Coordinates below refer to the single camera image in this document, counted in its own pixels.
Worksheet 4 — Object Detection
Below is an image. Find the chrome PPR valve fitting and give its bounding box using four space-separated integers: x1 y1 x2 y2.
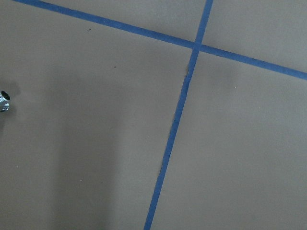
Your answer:
0 91 11 113

